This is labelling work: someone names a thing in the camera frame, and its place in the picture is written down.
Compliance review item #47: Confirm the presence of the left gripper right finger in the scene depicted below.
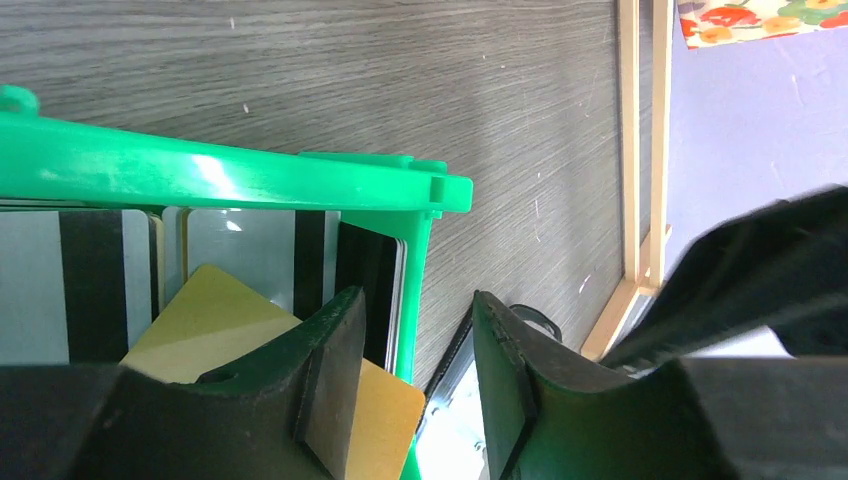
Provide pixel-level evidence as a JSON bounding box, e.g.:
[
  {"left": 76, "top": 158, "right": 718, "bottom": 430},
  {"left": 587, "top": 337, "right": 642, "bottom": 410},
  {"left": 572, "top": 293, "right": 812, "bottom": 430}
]
[{"left": 471, "top": 291, "right": 847, "bottom": 479}]

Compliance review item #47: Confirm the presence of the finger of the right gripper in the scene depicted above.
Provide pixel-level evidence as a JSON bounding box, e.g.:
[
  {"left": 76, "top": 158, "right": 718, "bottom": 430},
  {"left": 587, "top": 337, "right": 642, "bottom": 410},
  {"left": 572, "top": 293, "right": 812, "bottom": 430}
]
[{"left": 601, "top": 186, "right": 847, "bottom": 371}]

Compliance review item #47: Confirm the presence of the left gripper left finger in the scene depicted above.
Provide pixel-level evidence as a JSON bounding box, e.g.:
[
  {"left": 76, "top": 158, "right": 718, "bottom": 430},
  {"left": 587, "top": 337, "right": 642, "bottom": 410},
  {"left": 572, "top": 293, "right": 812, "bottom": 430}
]
[{"left": 1, "top": 287, "right": 366, "bottom": 479}]

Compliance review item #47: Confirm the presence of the black card holder wallet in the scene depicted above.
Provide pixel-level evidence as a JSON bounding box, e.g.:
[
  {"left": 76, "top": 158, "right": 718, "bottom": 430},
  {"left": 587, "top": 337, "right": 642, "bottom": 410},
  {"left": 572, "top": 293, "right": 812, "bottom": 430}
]
[{"left": 413, "top": 303, "right": 564, "bottom": 480}]

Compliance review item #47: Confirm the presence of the green plastic bin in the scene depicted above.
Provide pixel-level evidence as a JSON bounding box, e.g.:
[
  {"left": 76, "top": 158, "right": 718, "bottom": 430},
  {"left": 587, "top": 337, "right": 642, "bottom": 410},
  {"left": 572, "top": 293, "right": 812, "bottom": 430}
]
[{"left": 1, "top": 85, "right": 473, "bottom": 479}]

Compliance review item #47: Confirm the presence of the striped white credit card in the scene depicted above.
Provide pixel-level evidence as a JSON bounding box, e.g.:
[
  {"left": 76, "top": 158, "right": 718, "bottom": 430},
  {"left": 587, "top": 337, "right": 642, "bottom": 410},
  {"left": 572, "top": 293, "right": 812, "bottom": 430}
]
[{"left": 1, "top": 209, "right": 164, "bottom": 365}]

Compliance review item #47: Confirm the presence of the floral fabric bag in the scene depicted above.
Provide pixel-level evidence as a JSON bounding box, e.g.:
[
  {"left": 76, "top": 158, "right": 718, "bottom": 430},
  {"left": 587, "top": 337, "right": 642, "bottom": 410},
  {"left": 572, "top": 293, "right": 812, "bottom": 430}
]
[{"left": 676, "top": 0, "right": 847, "bottom": 50}]

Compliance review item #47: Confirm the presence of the wooden frame rack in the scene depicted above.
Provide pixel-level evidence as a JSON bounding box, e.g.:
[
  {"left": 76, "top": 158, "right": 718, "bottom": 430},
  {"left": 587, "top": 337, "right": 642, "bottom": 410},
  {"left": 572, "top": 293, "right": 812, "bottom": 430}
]
[{"left": 580, "top": 0, "right": 677, "bottom": 361}]

